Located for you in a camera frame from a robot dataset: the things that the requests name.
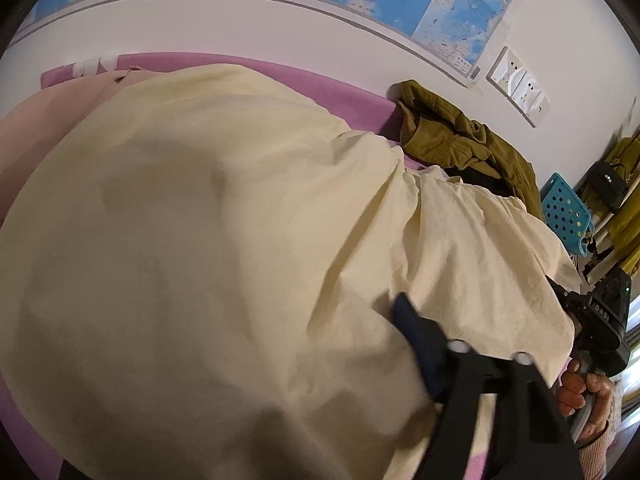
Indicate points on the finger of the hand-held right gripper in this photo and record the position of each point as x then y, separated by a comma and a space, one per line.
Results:
560, 290

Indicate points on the light pink garment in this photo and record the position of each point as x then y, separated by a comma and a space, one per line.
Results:
50, 120

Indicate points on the black bag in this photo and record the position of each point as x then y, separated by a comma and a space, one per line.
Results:
606, 185

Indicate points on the cream large garment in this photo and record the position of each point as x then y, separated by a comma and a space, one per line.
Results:
200, 260

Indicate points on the blue perforated basket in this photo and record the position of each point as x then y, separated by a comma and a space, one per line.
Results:
562, 205

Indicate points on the olive brown jacket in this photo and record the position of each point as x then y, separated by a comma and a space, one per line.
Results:
450, 135

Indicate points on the person's right forearm pink sleeve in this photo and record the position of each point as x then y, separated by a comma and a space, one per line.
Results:
600, 450

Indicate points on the wall map poster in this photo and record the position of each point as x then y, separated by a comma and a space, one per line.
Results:
450, 10

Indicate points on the person's right hand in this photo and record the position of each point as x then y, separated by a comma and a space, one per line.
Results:
585, 395

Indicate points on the pink bed sheet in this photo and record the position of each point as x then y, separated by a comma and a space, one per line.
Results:
325, 95

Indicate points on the white wall outlet panel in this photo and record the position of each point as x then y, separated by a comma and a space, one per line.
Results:
520, 85

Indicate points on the white fabric label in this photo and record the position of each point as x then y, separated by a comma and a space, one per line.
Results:
95, 66

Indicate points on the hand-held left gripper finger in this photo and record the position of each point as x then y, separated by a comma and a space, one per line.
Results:
415, 330

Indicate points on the dark cloth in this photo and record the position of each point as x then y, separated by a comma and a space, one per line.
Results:
475, 182

